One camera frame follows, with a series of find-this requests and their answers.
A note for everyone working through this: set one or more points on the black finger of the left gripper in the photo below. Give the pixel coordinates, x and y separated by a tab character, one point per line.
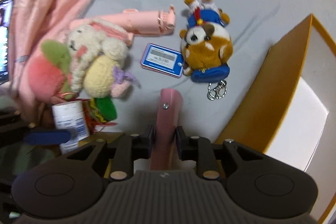
47	137

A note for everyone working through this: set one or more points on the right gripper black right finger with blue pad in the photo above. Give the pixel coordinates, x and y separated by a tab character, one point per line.
202	152

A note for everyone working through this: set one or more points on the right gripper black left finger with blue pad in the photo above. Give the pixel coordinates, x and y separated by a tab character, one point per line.
126	149

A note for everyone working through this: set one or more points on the pink green plush peach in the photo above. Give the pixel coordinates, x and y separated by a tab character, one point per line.
49	73

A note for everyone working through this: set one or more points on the blue pink card holder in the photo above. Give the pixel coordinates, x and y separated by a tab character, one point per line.
162	60

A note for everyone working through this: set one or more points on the cream knitted bunny doll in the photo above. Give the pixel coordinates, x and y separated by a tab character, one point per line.
98	51

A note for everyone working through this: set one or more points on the brown bear plush keychain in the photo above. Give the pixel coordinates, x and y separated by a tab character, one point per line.
206	46

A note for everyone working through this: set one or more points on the white medicine bottle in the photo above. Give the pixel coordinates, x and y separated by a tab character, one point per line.
70	116

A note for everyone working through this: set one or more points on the orange white storage box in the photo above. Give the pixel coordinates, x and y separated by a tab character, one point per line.
289	111

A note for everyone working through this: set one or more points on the grey bed sheet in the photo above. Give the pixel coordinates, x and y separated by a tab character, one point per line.
255	26

